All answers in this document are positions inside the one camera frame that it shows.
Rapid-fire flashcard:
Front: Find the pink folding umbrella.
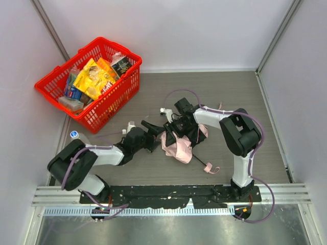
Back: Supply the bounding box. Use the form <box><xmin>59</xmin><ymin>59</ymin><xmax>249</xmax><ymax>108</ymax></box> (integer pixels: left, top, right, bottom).
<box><xmin>160</xmin><ymin>102</ymin><xmax>223</xmax><ymax>176</ymax></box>

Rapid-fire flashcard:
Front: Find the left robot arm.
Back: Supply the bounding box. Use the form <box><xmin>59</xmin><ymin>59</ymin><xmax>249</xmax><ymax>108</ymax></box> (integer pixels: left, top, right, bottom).
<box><xmin>47</xmin><ymin>120</ymin><xmax>165</xmax><ymax>203</ymax></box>

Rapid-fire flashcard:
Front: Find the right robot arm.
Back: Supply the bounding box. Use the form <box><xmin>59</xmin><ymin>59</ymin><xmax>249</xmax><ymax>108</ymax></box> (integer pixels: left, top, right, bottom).
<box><xmin>160</xmin><ymin>98</ymin><xmax>262</xmax><ymax>200</ymax></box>

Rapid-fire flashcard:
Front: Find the red plastic shopping basket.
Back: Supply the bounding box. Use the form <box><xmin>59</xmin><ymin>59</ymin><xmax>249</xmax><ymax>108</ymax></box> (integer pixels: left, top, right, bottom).
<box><xmin>35</xmin><ymin>37</ymin><xmax>142</xmax><ymax>134</ymax></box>

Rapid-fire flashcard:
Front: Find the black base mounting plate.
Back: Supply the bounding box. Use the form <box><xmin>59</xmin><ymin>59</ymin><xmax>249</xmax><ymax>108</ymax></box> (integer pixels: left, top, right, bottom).
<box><xmin>91</xmin><ymin>184</ymin><xmax>262</xmax><ymax>209</ymax></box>

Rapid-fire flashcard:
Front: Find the red and white snack packet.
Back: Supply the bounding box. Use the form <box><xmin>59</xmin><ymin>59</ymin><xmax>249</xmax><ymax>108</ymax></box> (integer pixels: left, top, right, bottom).
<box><xmin>100</xmin><ymin>81</ymin><xmax>115</xmax><ymax>94</ymax></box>

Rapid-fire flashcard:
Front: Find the black box with gold print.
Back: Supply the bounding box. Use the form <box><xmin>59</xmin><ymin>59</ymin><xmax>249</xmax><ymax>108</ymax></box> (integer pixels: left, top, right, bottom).
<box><xmin>111</xmin><ymin>56</ymin><xmax>132</xmax><ymax>77</ymax></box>

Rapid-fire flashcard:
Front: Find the plastic bottle with blue cap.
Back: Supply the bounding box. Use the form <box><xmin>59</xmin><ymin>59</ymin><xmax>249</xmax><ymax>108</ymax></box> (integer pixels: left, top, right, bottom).
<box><xmin>69</xmin><ymin>130</ymin><xmax>90</xmax><ymax>145</ymax></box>

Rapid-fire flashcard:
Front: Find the yellow snack bag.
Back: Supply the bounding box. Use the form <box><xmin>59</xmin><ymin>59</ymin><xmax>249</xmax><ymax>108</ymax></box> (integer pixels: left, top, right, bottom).
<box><xmin>74</xmin><ymin>58</ymin><xmax>116</xmax><ymax>100</ymax></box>

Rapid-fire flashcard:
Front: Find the clear plastic container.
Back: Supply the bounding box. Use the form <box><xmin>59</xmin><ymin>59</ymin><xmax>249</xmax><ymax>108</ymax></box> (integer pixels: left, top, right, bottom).
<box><xmin>58</xmin><ymin>96</ymin><xmax>84</xmax><ymax>112</ymax></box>

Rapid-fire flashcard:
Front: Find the orange snack box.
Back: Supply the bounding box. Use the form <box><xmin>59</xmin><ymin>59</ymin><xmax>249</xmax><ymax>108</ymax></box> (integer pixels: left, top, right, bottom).
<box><xmin>97</xmin><ymin>57</ymin><xmax>120</xmax><ymax>81</ymax></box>

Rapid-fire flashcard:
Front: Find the blue snack packet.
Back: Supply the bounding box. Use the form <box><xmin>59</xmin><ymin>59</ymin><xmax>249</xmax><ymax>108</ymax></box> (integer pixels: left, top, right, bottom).
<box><xmin>64</xmin><ymin>73</ymin><xmax>82</xmax><ymax>100</ymax></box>

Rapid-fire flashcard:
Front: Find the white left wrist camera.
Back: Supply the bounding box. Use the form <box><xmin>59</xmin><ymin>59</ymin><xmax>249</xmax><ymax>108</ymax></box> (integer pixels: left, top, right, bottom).
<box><xmin>122</xmin><ymin>121</ymin><xmax>135</xmax><ymax>135</ymax></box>

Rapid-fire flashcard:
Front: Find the aluminium frame rail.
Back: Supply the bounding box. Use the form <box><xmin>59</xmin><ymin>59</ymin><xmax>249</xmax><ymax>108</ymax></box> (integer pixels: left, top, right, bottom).
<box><xmin>32</xmin><ymin>183</ymin><xmax>312</xmax><ymax>206</ymax></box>

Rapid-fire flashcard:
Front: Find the white slotted cable duct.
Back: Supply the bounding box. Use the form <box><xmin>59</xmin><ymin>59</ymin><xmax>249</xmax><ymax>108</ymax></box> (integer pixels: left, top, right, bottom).
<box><xmin>43</xmin><ymin>206</ymin><xmax>235</xmax><ymax>216</ymax></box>

